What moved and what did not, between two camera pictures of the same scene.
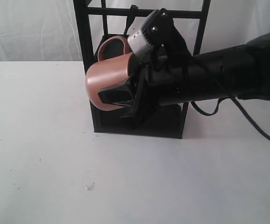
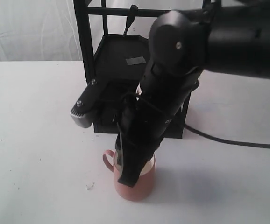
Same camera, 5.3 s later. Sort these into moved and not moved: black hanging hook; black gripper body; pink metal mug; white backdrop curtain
Moved: black gripper body; pink metal mug
Not moved: white backdrop curtain; black hanging hook
